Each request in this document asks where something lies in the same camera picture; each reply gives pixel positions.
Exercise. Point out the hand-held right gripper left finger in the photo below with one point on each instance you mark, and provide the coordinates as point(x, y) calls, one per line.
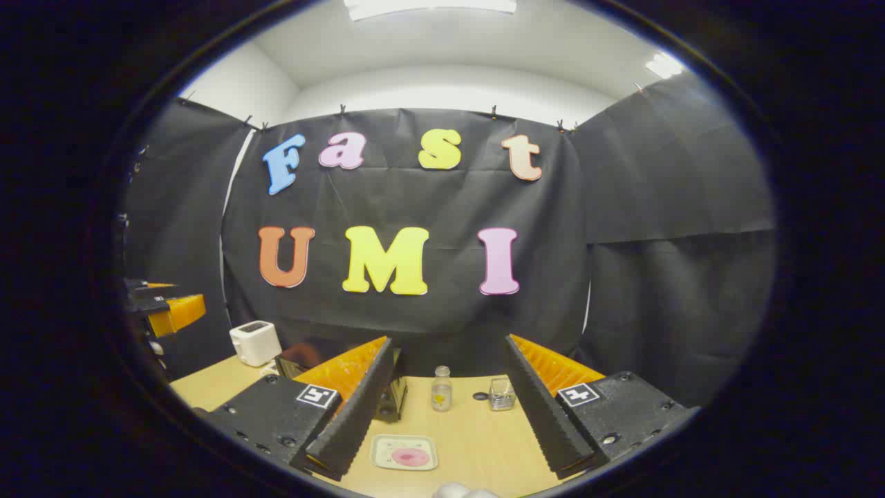
point(352, 422)

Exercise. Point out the pink round food slice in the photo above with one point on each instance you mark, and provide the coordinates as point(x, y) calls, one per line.
point(411, 457)

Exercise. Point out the black backdrop cloth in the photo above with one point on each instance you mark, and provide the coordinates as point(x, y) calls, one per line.
point(429, 200)

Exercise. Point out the clear glass cup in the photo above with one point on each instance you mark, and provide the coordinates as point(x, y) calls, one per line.
point(502, 395)

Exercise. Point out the clear bottle with yellow label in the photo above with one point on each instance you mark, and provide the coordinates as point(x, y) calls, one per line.
point(442, 394)

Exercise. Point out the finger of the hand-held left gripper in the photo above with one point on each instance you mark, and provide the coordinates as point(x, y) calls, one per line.
point(181, 311)
point(153, 287)

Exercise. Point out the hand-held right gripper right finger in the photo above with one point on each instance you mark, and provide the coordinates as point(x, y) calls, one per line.
point(546, 422)

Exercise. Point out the white toaster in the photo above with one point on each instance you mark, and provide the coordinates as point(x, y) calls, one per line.
point(254, 342)

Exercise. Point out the white square plate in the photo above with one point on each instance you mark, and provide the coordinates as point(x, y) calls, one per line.
point(382, 453)

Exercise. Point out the black electric oven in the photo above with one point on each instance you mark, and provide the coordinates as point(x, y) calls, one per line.
point(391, 394)

